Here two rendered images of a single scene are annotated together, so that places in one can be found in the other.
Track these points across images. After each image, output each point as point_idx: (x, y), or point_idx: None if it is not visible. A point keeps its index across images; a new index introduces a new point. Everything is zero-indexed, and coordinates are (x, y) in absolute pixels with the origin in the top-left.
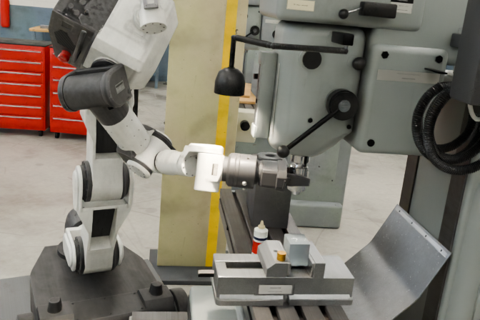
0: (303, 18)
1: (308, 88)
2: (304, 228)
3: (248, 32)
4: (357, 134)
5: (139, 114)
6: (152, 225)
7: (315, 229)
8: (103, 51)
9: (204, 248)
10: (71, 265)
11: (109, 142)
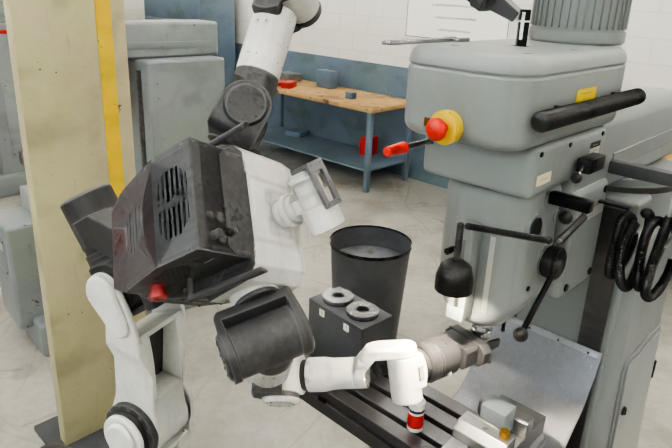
0: (542, 191)
1: (529, 257)
2: (195, 308)
3: None
4: (554, 283)
5: None
6: (2, 387)
7: (208, 305)
8: (262, 279)
9: None
10: None
11: (154, 363)
